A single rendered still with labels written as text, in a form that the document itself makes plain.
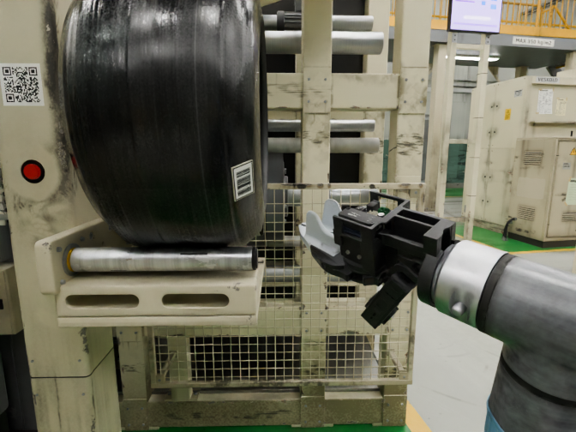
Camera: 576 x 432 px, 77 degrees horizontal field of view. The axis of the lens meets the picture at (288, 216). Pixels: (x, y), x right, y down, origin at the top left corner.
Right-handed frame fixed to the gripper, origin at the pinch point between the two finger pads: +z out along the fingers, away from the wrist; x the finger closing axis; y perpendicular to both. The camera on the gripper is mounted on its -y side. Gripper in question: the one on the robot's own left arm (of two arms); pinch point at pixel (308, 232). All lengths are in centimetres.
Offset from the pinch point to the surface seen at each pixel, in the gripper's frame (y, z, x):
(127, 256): -6.2, 30.4, 17.5
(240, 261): -10.5, 16.8, 2.8
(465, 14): -5, 161, -397
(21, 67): 27, 53, 16
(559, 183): -186, 56, -419
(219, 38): 25.6, 14.8, -2.5
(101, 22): 30.1, 25.5, 8.6
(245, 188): 4.2, 12.9, 0.4
